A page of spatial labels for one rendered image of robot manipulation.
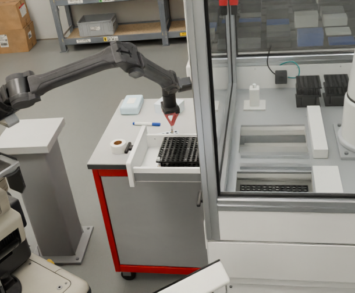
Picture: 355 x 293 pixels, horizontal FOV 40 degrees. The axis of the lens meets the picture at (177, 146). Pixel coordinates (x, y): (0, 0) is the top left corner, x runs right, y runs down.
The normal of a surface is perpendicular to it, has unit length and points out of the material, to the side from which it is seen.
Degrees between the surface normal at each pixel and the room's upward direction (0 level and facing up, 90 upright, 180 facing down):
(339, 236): 90
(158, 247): 90
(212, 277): 40
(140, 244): 90
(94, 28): 90
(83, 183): 0
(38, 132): 0
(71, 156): 0
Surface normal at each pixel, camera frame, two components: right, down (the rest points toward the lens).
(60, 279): -0.10, -0.85
